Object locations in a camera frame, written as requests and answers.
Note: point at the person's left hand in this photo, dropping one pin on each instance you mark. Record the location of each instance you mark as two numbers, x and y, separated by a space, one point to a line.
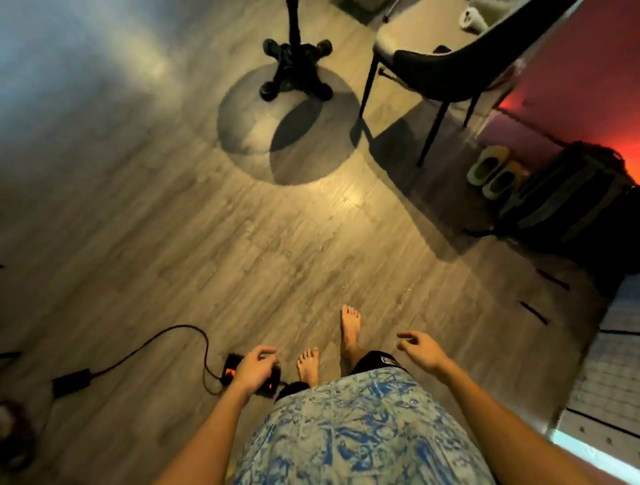
254 373

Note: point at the person's right hand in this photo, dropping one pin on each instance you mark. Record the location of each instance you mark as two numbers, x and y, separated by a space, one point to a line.
428 352

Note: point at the person's left fingers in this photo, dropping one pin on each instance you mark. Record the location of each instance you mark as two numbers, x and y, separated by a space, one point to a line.
265 350

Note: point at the person's right fingers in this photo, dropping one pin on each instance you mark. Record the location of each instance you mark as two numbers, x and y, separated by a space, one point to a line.
407 336

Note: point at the person's right forearm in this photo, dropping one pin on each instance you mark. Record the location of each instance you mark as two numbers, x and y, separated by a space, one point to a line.
500 429

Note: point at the person's left forearm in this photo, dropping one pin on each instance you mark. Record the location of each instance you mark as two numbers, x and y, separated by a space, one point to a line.
207 442

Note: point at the black shorts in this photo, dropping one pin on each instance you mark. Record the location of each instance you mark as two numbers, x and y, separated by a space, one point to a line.
372 360

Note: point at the black power strip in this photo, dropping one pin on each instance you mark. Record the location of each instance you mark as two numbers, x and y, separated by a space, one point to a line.
227 372

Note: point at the person's left foot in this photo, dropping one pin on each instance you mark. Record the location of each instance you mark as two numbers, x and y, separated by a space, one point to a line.
309 365

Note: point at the person's foot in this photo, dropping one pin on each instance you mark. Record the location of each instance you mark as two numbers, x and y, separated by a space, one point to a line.
309 365
350 330

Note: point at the person's right foot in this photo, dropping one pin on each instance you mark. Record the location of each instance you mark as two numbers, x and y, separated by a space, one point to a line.
350 330

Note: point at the blue and white patterned shirt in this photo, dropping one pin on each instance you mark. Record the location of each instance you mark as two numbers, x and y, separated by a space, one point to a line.
360 434

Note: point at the pale green slipper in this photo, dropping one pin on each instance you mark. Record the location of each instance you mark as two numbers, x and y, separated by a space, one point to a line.
502 182
486 165

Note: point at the black power adapter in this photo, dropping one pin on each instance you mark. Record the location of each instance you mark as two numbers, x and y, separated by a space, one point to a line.
72 383

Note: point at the white quilted mattress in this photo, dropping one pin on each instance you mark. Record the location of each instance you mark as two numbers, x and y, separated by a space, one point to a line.
610 379

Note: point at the black backpack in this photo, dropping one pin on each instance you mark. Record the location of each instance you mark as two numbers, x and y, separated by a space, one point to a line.
565 197

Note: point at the black chair with cream seat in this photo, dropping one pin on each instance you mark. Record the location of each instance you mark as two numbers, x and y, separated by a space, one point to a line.
450 65

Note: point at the black wheeled stand base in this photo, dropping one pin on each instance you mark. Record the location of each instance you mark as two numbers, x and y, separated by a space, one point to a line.
296 70

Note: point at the white paper roll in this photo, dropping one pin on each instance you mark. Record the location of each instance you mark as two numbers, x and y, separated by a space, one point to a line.
472 20

